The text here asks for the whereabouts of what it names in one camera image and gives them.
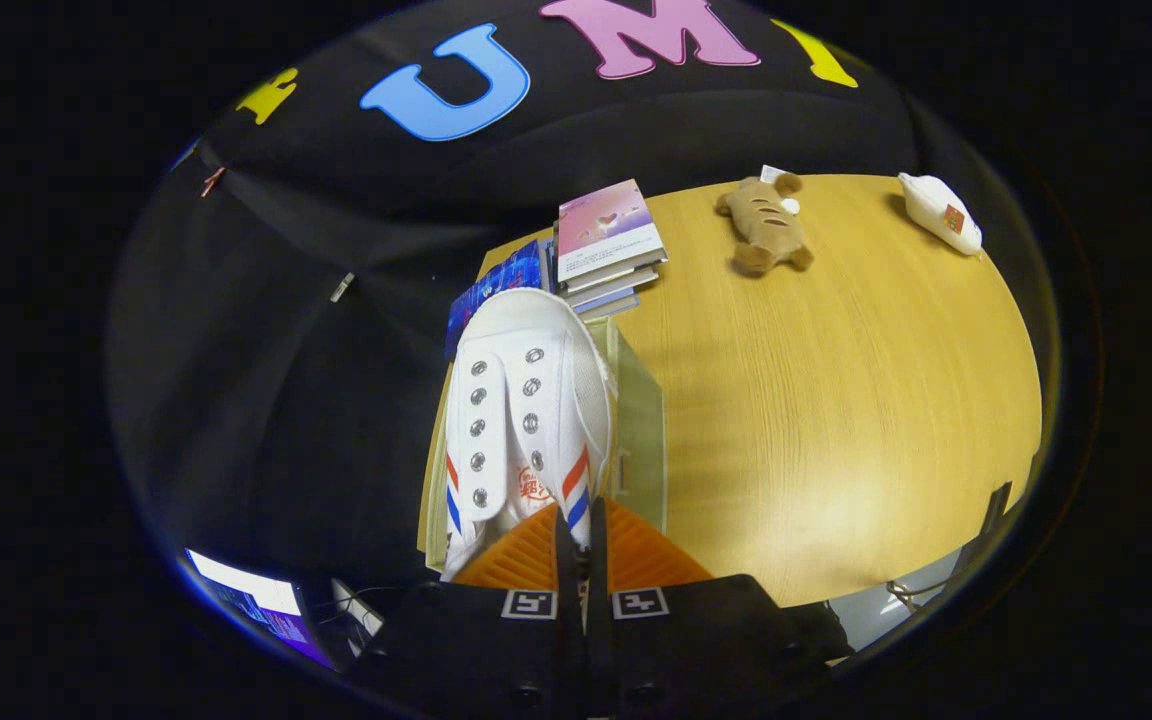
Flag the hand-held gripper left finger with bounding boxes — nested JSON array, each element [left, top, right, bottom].
[[351, 505, 587, 720]]

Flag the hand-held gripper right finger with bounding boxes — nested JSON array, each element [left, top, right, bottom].
[[584, 496, 854, 720]]

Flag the cream fabric storage box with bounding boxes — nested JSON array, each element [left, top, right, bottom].
[[418, 317, 668, 573]]

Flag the white striped shoe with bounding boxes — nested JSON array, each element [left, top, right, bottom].
[[439, 287, 620, 583]]

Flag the white device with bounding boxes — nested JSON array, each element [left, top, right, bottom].
[[330, 577, 385, 637]]

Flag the computer monitor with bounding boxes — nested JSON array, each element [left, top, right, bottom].
[[183, 547, 333, 668]]

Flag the black backdrop cloth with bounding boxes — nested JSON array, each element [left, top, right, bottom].
[[106, 0, 942, 606]]

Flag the white book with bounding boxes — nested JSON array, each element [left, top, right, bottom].
[[564, 263, 660, 301]]

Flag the brown plush toy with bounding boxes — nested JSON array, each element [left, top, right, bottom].
[[715, 171, 816, 277]]

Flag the pink book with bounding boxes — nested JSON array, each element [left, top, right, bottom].
[[555, 179, 668, 284]]

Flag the white pouch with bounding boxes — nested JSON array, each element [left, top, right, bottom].
[[897, 172, 984, 257]]

